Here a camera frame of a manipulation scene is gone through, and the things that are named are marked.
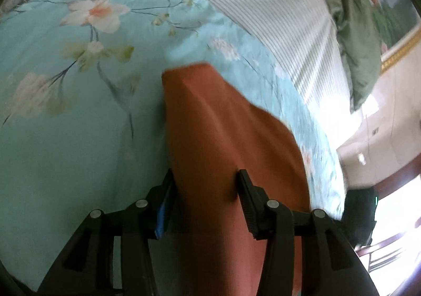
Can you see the dark wooden chair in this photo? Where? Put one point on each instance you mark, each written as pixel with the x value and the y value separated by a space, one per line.
pixel 378 255

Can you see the white striped duvet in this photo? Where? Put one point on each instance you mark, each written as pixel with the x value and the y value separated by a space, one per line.
pixel 279 20

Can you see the green pillow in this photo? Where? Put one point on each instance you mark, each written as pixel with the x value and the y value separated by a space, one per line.
pixel 358 52

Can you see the rust orange knit sweater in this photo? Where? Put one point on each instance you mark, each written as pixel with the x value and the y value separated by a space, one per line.
pixel 223 138

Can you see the white wall socket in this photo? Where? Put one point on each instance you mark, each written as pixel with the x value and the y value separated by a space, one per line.
pixel 362 158

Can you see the gold framed wall painting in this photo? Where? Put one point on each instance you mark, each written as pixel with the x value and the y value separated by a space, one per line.
pixel 394 10

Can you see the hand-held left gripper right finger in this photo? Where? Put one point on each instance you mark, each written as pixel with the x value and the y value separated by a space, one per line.
pixel 253 214

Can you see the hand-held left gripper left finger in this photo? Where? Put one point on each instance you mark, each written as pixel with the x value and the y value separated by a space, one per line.
pixel 164 214

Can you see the light blue floral bedsheet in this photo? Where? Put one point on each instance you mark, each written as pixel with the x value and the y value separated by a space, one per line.
pixel 65 168

